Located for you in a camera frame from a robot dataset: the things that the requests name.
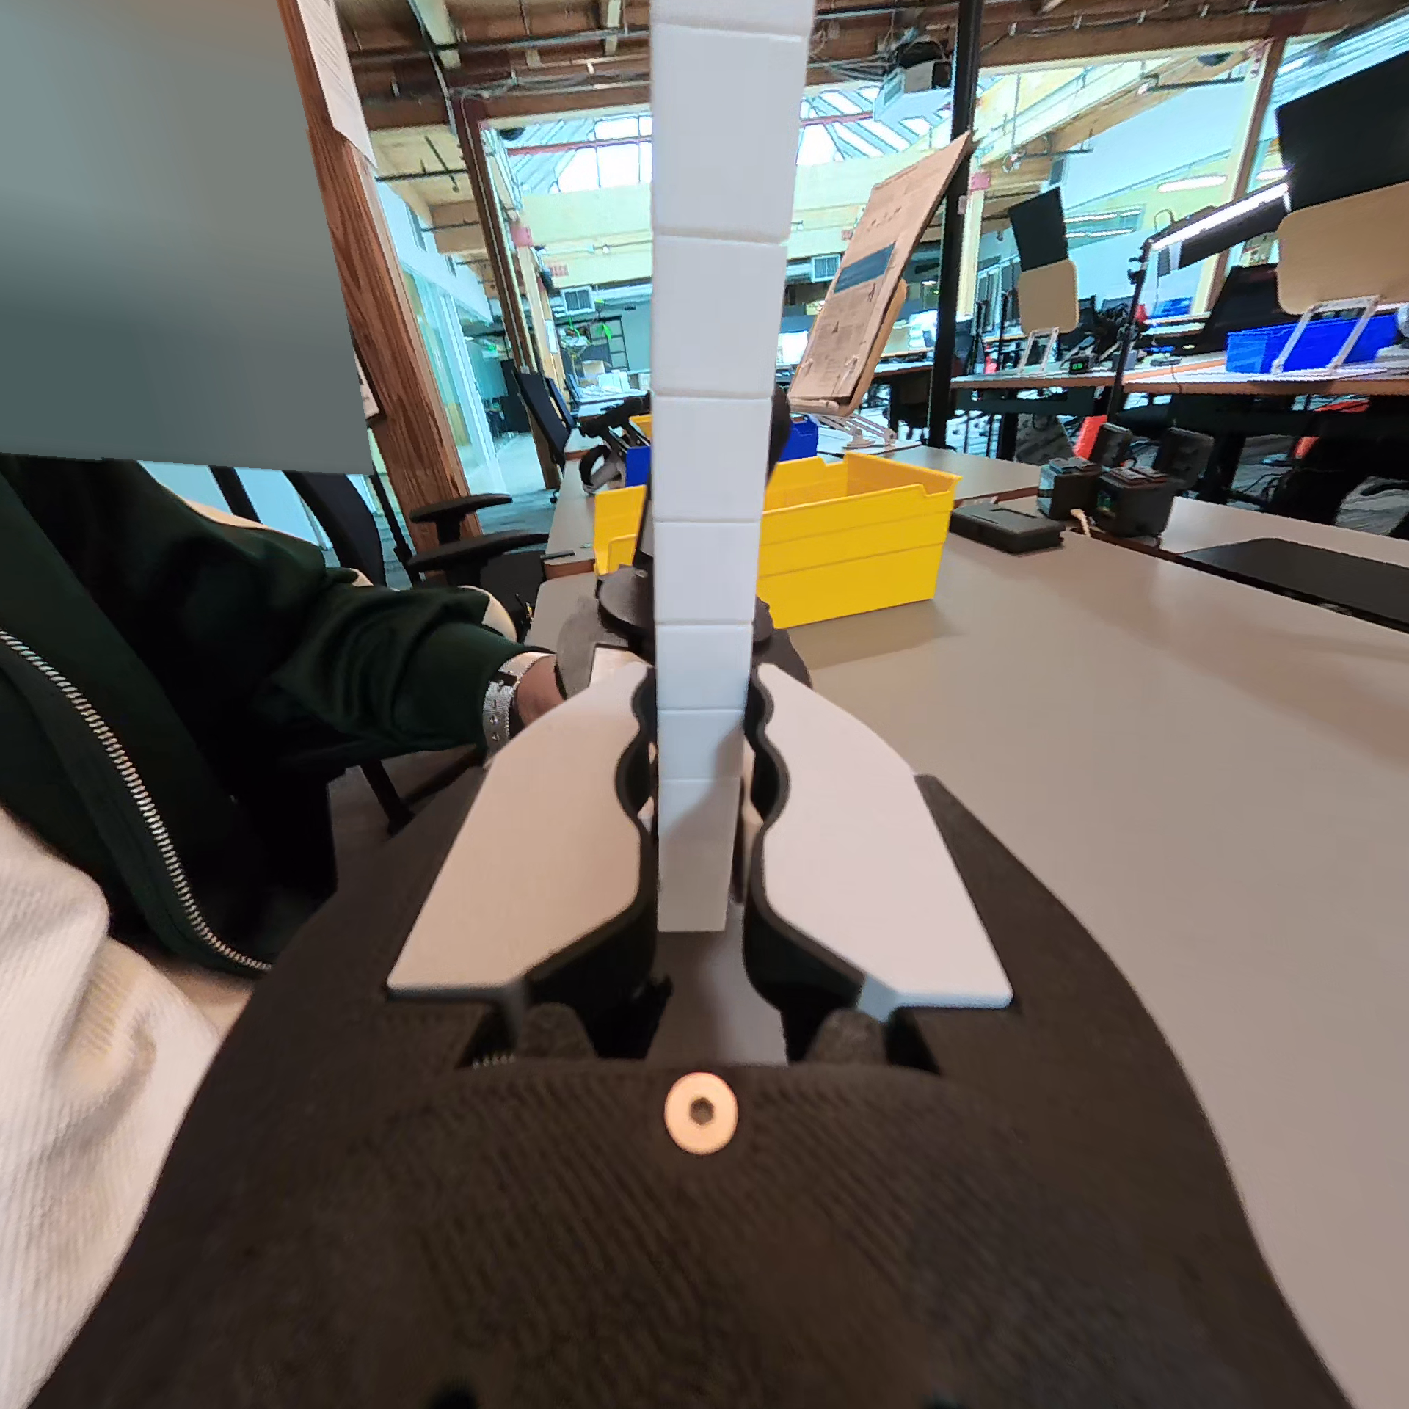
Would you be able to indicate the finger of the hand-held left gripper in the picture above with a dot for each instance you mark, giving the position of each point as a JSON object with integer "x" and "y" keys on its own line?
{"x": 610, "y": 670}

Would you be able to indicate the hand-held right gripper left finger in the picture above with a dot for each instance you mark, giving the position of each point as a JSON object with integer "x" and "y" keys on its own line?
{"x": 527, "y": 858}

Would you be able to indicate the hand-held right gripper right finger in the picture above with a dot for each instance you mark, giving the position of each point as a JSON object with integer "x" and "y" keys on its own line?
{"x": 871, "y": 858}

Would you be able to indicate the yellow plastic bin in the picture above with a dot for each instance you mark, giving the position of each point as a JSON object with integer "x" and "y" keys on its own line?
{"x": 857, "y": 550}

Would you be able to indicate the white segmented block strip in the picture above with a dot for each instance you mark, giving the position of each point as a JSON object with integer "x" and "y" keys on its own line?
{"x": 715, "y": 331}

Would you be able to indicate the person's left forearm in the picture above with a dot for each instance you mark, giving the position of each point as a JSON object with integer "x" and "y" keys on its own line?
{"x": 375, "y": 670}

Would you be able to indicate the grey desk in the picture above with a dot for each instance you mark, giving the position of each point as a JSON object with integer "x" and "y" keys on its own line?
{"x": 1101, "y": 858}

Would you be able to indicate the wooden-top work desk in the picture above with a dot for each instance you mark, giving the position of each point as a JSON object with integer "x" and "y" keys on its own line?
{"x": 1209, "y": 384}

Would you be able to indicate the person's left hand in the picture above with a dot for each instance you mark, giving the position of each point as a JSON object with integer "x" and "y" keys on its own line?
{"x": 539, "y": 691}

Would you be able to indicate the silver wristwatch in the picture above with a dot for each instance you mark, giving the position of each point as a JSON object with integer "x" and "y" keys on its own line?
{"x": 506, "y": 705}

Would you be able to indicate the black office chair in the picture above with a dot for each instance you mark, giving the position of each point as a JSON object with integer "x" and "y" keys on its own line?
{"x": 464, "y": 561}

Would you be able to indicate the blue plastic bin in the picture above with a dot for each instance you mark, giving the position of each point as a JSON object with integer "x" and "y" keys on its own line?
{"x": 798, "y": 437}
{"x": 1254, "y": 350}

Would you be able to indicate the white board stand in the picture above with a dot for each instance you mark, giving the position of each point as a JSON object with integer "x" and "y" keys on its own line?
{"x": 847, "y": 431}

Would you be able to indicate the black flat box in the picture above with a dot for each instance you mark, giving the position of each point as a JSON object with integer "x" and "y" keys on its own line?
{"x": 1007, "y": 525}

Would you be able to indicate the brown cardboard board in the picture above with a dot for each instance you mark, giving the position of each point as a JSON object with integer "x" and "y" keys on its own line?
{"x": 881, "y": 276}

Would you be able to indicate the black battery charger set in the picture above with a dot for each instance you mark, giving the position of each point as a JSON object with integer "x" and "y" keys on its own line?
{"x": 1122, "y": 496}

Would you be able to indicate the person's green zip jacket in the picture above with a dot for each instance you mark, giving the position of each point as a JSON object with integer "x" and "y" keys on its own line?
{"x": 110, "y": 660}

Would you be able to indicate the black metal pole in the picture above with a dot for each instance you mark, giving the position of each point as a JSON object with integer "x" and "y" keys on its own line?
{"x": 952, "y": 276}

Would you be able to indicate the beige wooden board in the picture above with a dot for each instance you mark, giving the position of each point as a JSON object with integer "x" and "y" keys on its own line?
{"x": 1047, "y": 301}
{"x": 1349, "y": 252}

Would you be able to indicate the black square panel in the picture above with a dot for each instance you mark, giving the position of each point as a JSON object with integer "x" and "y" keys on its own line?
{"x": 1037, "y": 226}
{"x": 1355, "y": 137}

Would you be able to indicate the white paper notice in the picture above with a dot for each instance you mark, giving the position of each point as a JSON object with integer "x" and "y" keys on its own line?
{"x": 335, "y": 78}

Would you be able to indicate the ceiling projector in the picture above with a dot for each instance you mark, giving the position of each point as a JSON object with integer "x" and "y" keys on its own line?
{"x": 912, "y": 70}

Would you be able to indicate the LED light bar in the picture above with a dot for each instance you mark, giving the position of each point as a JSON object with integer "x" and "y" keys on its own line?
{"x": 1222, "y": 221}

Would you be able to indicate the wooden post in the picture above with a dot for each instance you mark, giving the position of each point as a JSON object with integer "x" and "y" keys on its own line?
{"x": 386, "y": 331}

